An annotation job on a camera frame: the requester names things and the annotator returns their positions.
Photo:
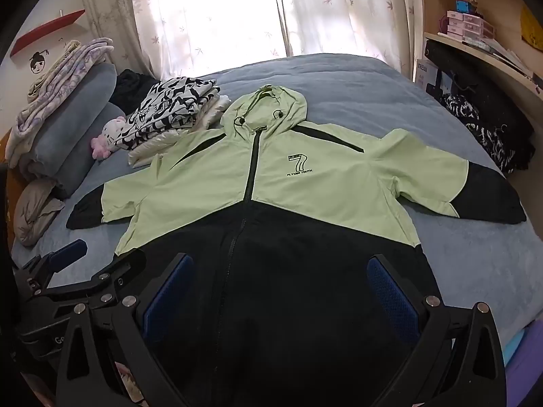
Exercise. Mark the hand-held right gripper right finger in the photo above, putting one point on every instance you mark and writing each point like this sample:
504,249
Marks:
390,292

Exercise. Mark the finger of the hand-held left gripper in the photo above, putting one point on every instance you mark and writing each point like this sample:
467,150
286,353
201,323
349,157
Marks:
68,251
116,273

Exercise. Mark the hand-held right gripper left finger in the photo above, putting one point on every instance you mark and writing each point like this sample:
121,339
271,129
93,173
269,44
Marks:
169,292

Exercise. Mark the green and black hooded jacket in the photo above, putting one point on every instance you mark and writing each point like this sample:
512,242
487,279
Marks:
203,186

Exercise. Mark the black hanging clothes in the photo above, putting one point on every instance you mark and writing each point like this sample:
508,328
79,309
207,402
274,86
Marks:
505,101

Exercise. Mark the beige pillow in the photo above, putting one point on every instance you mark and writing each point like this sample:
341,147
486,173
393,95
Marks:
34,212

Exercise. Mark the grey-blue bedspread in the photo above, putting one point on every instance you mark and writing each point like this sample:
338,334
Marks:
466,271

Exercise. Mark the wooden headboard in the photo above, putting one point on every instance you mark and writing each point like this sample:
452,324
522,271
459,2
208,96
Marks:
10,178

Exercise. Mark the grey-blue pillow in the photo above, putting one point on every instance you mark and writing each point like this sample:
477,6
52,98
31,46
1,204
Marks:
76,106
80,157

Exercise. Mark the pink and white plush toy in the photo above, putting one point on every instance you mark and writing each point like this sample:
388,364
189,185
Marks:
112,129

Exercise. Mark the purple cloth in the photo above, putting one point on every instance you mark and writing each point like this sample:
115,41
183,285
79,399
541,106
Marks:
528,369

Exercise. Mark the black and white patterned garment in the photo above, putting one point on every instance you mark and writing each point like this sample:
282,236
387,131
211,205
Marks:
165,110

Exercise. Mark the purple floral folded quilt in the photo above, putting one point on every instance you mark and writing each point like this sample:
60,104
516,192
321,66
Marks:
63,76

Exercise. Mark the black crumpled garment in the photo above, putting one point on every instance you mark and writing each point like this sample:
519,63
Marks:
129,84

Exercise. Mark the white printed box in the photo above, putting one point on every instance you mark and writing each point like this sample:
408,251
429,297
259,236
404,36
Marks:
426,74

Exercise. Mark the pile of papers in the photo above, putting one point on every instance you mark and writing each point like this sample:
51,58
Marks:
500,53

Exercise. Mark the stack of pink boxes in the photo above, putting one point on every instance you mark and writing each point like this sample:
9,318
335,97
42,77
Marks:
466,25

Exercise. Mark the white floral curtain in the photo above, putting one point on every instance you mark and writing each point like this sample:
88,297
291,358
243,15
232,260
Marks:
212,8

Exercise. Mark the blue and black toy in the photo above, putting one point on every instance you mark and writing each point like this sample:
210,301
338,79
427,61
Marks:
465,7

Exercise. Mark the wooden shelf unit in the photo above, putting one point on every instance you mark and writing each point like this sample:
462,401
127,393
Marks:
437,0

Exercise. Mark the yellow bag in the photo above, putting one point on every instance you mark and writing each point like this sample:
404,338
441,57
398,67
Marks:
532,29

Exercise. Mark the cartoon face wall sticker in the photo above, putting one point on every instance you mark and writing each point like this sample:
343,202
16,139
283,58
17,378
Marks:
39,62

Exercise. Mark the red wall shelf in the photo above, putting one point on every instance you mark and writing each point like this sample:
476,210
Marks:
42,30

